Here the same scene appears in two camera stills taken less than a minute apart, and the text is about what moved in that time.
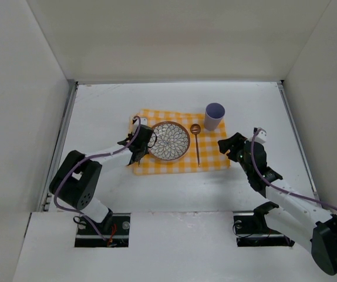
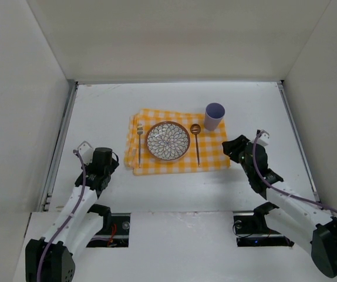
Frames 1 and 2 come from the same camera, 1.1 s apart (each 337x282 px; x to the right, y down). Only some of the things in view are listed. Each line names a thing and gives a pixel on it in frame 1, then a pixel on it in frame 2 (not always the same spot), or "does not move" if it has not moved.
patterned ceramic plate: [173, 141] does not move
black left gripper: [136, 147] to [89, 179]
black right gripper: [235, 147] does not move
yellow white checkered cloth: [205, 151] does not move
